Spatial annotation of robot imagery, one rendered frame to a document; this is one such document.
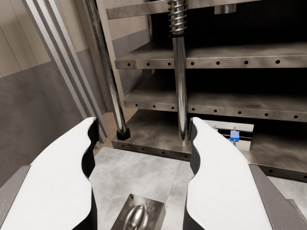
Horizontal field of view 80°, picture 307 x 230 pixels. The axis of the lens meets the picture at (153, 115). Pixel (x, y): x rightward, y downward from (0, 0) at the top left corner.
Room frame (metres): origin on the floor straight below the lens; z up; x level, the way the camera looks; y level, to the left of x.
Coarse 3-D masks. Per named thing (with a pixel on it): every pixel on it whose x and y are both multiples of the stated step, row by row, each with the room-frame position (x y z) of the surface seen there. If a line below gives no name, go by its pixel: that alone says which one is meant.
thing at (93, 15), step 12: (84, 0) 1.01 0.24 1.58; (144, 0) 1.62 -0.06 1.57; (96, 12) 1.01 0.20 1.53; (96, 24) 1.00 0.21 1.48; (96, 36) 1.00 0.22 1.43; (96, 48) 1.01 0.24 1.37; (108, 60) 1.01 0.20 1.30; (108, 72) 1.00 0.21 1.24; (108, 84) 1.00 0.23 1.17; (120, 108) 1.01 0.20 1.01; (120, 120) 1.00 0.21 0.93; (120, 132) 1.00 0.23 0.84
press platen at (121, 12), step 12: (168, 0) 0.94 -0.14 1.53; (192, 0) 0.89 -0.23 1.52; (204, 0) 0.87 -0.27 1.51; (216, 0) 0.85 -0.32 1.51; (228, 0) 0.83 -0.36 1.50; (240, 0) 0.81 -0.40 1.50; (252, 0) 0.80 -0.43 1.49; (108, 12) 1.08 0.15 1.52; (120, 12) 1.05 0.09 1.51; (132, 12) 1.02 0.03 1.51; (144, 12) 0.99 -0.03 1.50; (156, 12) 0.97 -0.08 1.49
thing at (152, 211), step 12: (132, 204) 0.45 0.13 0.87; (144, 204) 0.45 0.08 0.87; (156, 204) 0.44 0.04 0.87; (120, 216) 0.41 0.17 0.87; (132, 216) 0.42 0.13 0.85; (144, 216) 0.41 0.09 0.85; (156, 216) 0.39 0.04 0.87; (120, 228) 0.37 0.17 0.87; (132, 228) 0.38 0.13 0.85; (144, 228) 0.36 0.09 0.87; (156, 228) 0.36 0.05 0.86
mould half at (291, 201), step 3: (288, 201) 0.35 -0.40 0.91; (291, 201) 0.35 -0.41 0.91; (294, 201) 0.35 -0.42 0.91; (291, 204) 0.34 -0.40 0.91; (294, 204) 0.34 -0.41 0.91; (294, 207) 0.33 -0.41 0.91; (297, 207) 0.33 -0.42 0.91; (297, 210) 0.32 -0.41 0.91; (300, 210) 0.32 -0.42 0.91; (300, 213) 0.31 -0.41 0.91; (303, 216) 0.30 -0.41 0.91; (303, 219) 0.29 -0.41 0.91; (306, 222) 0.28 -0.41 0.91
